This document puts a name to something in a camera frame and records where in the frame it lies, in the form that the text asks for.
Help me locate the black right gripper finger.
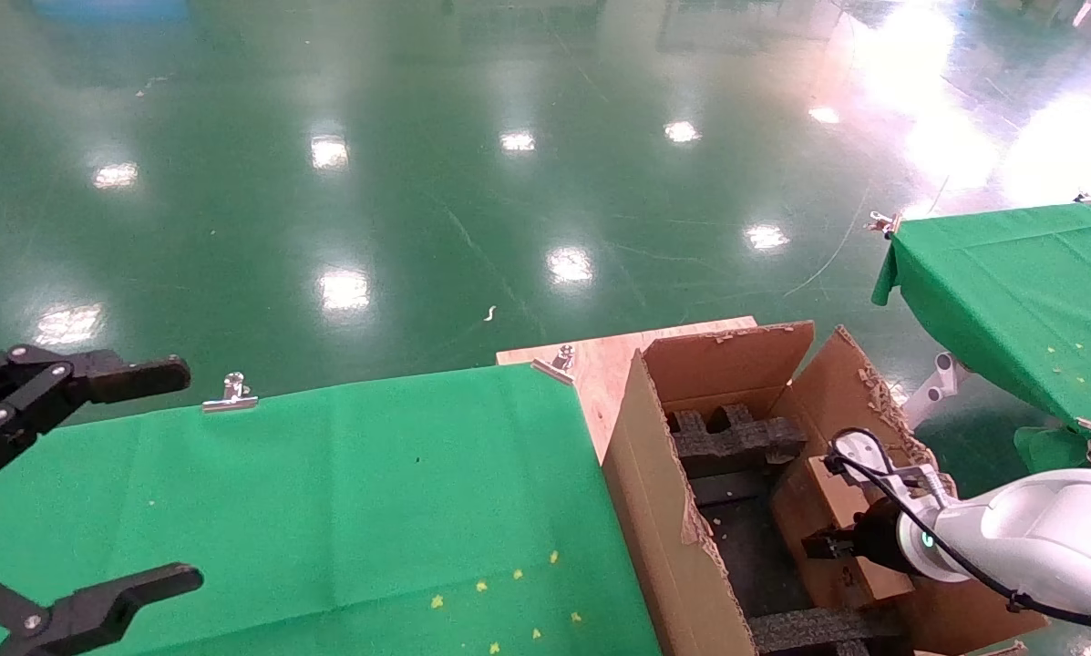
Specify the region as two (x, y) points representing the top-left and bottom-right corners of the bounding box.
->
(800, 531), (860, 559)

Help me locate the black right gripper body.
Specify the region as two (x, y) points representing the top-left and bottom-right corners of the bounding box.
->
(850, 497), (915, 573)

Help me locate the white table leg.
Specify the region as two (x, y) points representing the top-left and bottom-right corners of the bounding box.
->
(903, 353), (973, 434)

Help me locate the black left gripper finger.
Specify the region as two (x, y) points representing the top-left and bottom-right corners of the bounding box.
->
(0, 562), (205, 656)
(0, 344), (192, 475)

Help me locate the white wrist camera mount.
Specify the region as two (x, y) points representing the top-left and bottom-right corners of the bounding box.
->
(826, 430), (956, 513)

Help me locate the large open cardboard carton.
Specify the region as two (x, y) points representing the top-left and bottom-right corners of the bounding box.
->
(602, 319), (1049, 656)

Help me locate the green tablecloth with yellow specks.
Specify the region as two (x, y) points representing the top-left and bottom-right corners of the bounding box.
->
(0, 363), (664, 656)

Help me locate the black camera cable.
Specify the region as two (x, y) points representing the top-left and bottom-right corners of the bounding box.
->
(823, 426), (1091, 634)

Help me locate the small cardboard box with hole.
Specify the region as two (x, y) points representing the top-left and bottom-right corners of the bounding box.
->
(771, 454), (918, 610)

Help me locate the black foam insert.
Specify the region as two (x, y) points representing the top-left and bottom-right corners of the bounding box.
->
(668, 403), (808, 479)
(747, 606), (906, 656)

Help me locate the green tablecloth on side table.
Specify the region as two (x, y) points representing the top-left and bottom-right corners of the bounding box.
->
(871, 196), (1091, 479)

